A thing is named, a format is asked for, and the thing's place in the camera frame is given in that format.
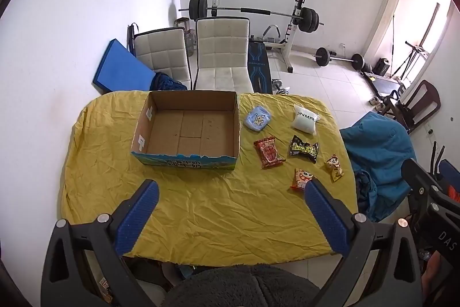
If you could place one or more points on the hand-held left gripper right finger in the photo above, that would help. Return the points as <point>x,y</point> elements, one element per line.
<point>327,217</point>

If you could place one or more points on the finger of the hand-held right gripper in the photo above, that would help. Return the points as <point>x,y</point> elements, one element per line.
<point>420,177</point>

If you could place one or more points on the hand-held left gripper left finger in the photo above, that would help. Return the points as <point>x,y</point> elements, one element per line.
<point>138,217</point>

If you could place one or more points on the orange snack packet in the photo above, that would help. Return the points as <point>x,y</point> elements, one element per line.
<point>301,179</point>

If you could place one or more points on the yellow panda snack packet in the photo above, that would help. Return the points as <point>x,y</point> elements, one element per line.
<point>334,166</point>

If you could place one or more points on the black and yellow snack packet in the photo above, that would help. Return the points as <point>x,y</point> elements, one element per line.
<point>304,148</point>

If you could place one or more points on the red snack packet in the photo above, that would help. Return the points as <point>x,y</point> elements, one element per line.
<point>269,152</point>

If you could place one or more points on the white zip pouch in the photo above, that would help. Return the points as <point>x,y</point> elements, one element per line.
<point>305,119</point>

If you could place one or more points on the cardboard box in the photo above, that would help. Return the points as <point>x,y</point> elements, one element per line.
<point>190,129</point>

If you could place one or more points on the light blue tissue packet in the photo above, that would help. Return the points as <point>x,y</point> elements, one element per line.
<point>257,118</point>

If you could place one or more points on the blue blanket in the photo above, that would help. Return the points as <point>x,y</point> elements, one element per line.
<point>377,148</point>

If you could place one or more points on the dark wooden chair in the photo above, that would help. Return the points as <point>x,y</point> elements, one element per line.
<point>426,102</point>

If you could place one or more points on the yellow tablecloth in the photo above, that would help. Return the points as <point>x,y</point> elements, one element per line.
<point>215,213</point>

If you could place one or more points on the pair of shoes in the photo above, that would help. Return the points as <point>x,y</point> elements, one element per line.
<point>377,102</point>

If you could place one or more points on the black floor mat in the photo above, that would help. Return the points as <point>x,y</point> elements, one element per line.
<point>384,84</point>

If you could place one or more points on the grey fleece clothing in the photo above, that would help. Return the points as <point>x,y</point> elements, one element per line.
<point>244,287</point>

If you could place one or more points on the black bag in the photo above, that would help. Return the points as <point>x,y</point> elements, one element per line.
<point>381,66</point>

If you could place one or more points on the black folding stand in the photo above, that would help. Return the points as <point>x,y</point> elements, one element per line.
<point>413,57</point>

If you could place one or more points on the dark blue knitted cloth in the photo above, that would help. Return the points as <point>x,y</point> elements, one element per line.
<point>167,83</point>

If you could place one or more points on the chrome dumbbell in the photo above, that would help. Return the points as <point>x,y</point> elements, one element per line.
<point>282,87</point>

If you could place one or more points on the blue folded foam mat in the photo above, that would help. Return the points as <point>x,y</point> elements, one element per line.
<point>118,68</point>

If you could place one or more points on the short barbell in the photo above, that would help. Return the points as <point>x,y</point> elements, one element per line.
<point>321,57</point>

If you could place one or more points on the white padded chair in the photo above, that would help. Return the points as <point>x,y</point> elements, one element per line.
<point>222,51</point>
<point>161,53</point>

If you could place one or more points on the black weight bench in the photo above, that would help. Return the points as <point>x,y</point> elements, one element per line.
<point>258,66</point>

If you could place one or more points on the white barbell rack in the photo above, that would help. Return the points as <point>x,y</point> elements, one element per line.
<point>293,37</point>

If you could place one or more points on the long barbell with black plates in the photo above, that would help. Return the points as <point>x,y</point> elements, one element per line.
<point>201,6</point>

